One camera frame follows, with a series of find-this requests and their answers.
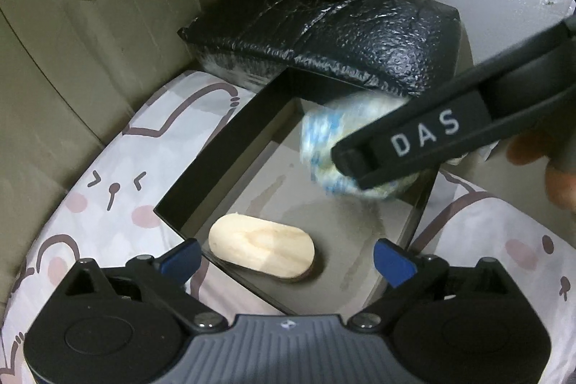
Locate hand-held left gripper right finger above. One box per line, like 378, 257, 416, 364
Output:
348, 238, 518, 333

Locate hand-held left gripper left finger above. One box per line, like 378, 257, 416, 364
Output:
58, 238, 228, 333

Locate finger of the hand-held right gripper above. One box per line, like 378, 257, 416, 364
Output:
332, 89, 493, 190

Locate blue white crochet ball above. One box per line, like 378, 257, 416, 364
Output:
299, 91, 428, 200

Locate black storage box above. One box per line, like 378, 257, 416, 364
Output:
153, 67, 439, 317

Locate person's right hand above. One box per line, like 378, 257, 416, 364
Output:
506, 121, 576, 214

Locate oval wooden block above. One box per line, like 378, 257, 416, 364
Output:
208, 213, 316, 282

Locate printed blanket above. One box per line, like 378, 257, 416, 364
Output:
0, 69, 576, 384

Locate beige panelled cabinet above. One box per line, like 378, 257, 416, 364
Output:
0, 0, 361, 308

